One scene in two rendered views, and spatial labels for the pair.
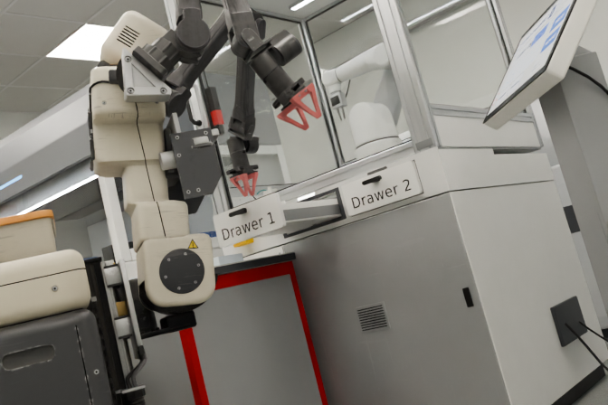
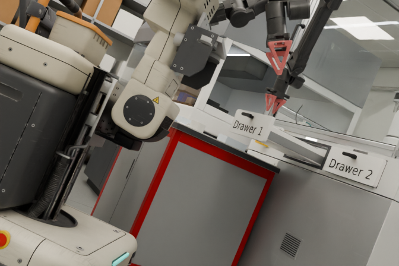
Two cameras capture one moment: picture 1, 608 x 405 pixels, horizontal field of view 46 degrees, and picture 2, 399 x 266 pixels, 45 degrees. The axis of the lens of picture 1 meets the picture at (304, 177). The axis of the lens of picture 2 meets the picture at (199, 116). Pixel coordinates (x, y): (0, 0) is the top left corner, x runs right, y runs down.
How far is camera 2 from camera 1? 0.67 m
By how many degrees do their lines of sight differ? 28
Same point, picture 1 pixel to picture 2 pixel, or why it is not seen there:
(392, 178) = (363, 163)
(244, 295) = (222, 168)
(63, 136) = not seen: hidden behind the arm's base
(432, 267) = (344, 242)
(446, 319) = not seen: outside the picture
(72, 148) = (217, 27)
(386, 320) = (296, 253)
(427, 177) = (386, 179)
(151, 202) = (151, 58)
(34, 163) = not seen: hidden behind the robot
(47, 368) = (12, 104)
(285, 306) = (247, 195)
